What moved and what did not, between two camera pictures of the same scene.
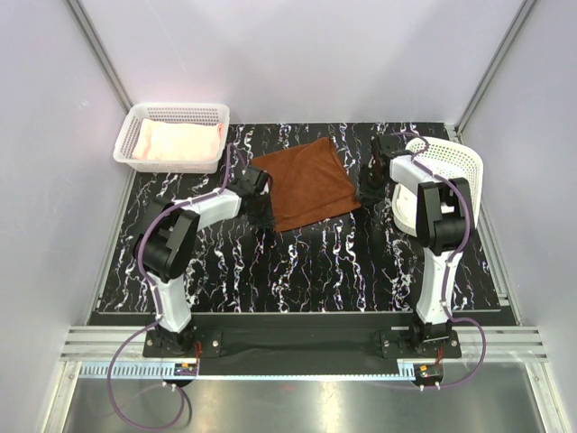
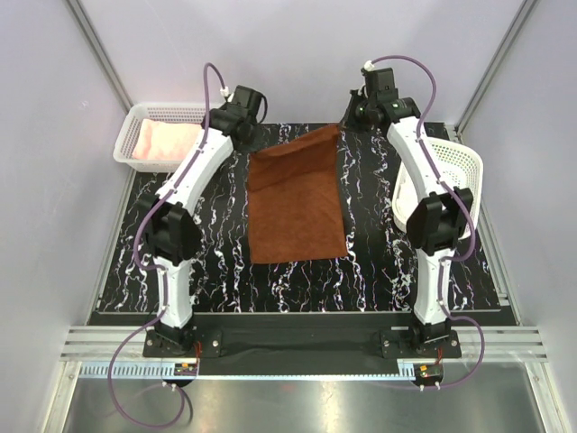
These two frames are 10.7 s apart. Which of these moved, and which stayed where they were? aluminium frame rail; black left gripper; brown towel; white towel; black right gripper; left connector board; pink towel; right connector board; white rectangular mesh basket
Moved: brown towel; black right gripper; black left gripper
Stayed: right connector board; left connector board; aluminium frame rail; pink towel; white towel; white rectangular mesh basket
